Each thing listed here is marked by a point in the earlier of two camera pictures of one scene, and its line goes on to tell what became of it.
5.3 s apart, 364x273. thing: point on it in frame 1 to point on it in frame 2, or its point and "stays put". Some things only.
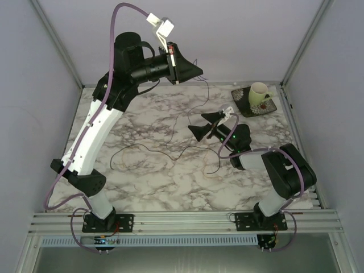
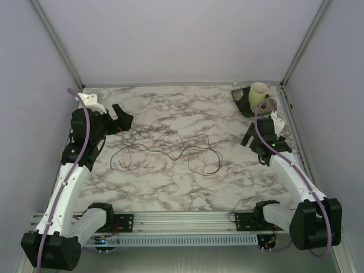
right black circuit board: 266,241 stays put
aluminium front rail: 188,223 stays put
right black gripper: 199,131 to 251,132
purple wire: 208,96 to 180,137
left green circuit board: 99,240 stays put
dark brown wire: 176,159 stays put
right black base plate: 259,222 stays put
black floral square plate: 241,98 stays put
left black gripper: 180,69 to 124,119
